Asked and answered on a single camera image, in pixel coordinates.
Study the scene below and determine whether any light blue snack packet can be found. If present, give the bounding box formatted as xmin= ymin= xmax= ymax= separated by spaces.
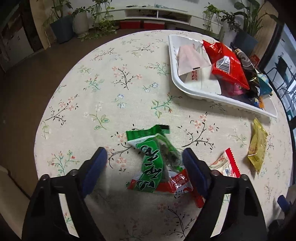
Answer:
xmin=257 ymin=74 xmax=273 ymax=96

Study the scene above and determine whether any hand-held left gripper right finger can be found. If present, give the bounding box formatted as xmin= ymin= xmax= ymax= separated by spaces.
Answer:
xmin=181 ymin=148 xmax=269 ymax=241

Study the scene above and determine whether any pale cabinet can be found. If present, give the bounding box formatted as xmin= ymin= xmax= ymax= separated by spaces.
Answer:
xmin=0 ymin=7 xmax=36 ymax=73

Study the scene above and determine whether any trailing plant white pot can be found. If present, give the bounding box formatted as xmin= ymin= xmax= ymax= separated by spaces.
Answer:
xmin=72 ymin=0 xmax=118 ymax=42

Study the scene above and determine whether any red storage box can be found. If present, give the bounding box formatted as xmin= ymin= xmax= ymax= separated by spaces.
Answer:
xmin=120 ymin=20 xmax=141 ymax=29
xmin=143 ymin=20 xmax=165 ymax=30

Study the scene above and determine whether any red snack bag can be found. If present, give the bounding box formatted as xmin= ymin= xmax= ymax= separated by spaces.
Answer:
xmin=202 ymin=40 xmax=250 ymax=90

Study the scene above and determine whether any gold snack packet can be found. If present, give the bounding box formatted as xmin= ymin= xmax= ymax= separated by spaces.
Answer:
xmin=247 ymin=118 xmax=269 ymax=175

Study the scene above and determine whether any dark brown chocolate packet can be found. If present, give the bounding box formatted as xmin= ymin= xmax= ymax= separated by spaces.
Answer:
xmin=230 ymin=42 xmax=260 ymax=98

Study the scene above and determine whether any tall plant dark square pot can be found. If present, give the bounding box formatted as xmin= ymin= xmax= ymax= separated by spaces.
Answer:
xmin=232 ymin=0 xmax=279 ymax=56

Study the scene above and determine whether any small-leaf potted plant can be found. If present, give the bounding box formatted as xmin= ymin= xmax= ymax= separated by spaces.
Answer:
xmin=222 ymin=9 xmax=241 ymax=37

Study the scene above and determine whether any white flat packet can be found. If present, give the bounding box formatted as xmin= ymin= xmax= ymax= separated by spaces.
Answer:
xmin=183 ymin=43 xmax=222 ymax=95

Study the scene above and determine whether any floral tablecloth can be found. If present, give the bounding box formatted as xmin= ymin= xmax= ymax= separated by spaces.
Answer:
xmin=34 ymin=30 xmax=294 ymax=241

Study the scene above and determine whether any small red white packet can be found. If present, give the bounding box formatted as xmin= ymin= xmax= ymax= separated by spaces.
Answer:
xmin=209 ymin=148 xmax=241 ymax=178

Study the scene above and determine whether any bright pink snack packet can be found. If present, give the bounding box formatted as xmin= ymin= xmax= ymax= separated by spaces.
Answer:
xmin=225 ymin=82 xmax=247 ymax=96

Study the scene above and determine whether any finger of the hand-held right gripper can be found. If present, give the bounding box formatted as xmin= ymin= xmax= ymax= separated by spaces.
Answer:
xmin=277 ymin=195 xmax=296 ymax=223

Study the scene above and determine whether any potted plant dark blue pot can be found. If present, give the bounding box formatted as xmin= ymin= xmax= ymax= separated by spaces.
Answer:
xmin=43 ymin=0 xmax=75 ymax=44

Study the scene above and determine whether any hanging vine plant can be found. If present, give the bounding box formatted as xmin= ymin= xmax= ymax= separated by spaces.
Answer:
xmin=203 ymin=3 xmax=225 ymax=41

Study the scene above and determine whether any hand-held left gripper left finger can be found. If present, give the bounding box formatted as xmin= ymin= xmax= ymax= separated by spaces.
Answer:
xmin=22 ymin=147 xmax=108 ymax=241

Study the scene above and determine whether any black window frame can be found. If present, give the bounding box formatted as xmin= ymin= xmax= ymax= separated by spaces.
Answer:
xmin=254 ymin=22 xmax=296 ymax=130

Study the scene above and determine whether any blue packet with yellow snack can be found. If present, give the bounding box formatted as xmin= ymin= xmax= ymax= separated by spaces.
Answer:
xmin=250 ymin=96 xmax=266 ymax=109

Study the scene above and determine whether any green seaweed snack packet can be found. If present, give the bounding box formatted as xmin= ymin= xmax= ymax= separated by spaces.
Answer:
xmin=125 ymin=125 xmax=205 ymax=208

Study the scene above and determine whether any white low cabinet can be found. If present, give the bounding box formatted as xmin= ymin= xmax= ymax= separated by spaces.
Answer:
xmin=102 ymin=5 xmax=222 ymax=35

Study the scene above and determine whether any black chair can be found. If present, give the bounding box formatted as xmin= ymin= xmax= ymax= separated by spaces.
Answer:
xmin=267 ymin=54 xmax=293 ymax=86

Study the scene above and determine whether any white plastic tray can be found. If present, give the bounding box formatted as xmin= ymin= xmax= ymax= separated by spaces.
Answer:
xmin=168 ymin=34 xmax=277 ymax=118

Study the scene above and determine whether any pale pink snack packet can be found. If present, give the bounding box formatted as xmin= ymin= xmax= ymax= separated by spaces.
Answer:
xmin=177 ymin=44 xmax=212 ymax=77

